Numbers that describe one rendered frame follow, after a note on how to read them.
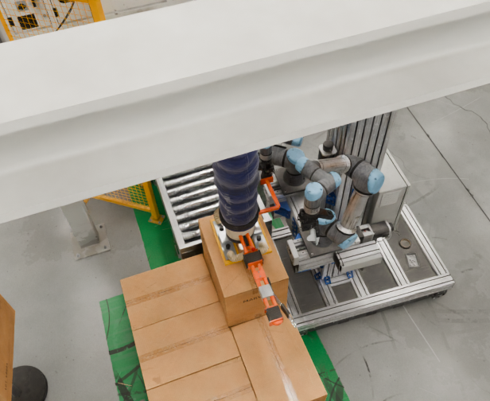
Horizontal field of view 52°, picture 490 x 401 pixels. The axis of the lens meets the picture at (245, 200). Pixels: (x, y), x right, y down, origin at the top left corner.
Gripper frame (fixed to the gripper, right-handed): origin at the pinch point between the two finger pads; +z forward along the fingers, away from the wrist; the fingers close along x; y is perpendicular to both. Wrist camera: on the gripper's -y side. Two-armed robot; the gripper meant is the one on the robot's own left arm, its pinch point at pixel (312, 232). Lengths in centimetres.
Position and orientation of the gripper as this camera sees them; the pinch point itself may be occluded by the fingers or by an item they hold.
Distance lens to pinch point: 248.0
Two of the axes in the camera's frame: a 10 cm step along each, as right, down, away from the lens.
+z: 0.3, 6.2, 7.9
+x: 2.7, 7.5, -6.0
